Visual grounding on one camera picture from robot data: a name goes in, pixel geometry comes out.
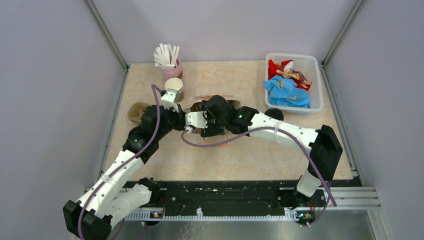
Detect cream paper takeout bag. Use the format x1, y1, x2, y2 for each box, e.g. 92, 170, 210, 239
185, 95, 240, 145

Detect black cup lid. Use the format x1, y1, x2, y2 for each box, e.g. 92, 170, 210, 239
264, 108, 284, 121

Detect brown pulp cup carrier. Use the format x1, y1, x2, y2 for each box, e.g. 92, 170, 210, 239
127, 102, 150, 125

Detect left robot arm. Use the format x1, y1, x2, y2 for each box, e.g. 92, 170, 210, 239
63, 105, 187, 240

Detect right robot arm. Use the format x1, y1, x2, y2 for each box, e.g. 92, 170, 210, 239
194, 95, 343, 206

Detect stack of brown paper cups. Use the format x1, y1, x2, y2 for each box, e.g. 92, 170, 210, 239
164, 77, 184, 103

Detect pink straw holder cup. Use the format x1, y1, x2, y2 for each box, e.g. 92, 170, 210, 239
161, 58, 184, 81

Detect blue cartoon cloth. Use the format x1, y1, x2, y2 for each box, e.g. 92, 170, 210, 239
262, 75, 311, 109

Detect red patterned cloth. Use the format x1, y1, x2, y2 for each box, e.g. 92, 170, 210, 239
267, 59, 312, 91

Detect white wrapped straws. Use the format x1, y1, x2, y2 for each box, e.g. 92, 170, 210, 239
153, 43, 180, 71

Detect white plastic basket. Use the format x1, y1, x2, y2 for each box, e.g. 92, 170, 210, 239
264, 53, 323, 115

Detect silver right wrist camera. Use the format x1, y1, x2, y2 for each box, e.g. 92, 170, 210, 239
185, 111, 208, 133

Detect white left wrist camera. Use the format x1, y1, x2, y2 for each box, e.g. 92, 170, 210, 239
160, 88, 179, 113

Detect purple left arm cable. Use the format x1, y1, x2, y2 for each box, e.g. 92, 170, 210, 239
77, 84, 165, 240

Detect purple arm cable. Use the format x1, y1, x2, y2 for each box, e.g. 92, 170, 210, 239
77, 84, 165, 240
180, 126, 338, 228

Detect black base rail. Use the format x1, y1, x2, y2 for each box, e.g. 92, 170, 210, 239
122, 179, 345, 218

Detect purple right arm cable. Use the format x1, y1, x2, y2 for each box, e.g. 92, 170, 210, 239
180, 126, 338, 228

